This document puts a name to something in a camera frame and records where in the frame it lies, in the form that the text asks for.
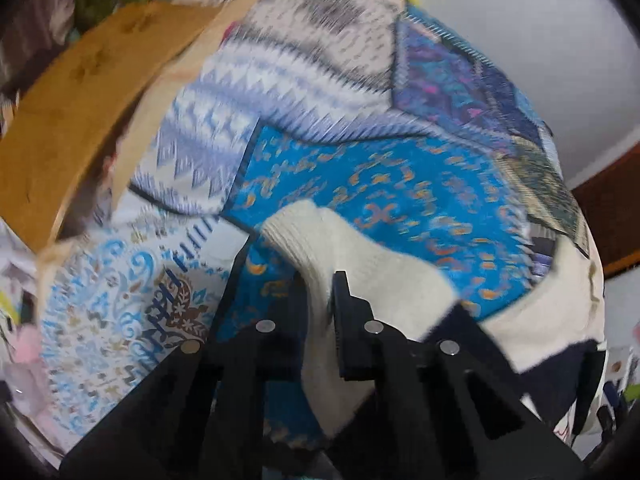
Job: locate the cream and navy sweater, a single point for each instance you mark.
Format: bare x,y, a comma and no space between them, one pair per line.
566,308

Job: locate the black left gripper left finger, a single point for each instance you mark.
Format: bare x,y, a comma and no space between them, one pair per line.
200,415

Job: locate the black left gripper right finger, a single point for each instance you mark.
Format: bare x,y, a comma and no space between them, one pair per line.
435,412

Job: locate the blue patchwork bed quilt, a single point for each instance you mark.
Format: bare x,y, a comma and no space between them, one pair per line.
371,108

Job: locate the pink striped curtain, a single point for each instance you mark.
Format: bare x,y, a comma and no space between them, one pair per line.
33,34

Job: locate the wooden lap desk tray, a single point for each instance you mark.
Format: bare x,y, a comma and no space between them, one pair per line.
65,119

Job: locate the brown wooden wardrobe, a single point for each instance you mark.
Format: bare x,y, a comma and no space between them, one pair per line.
610,202

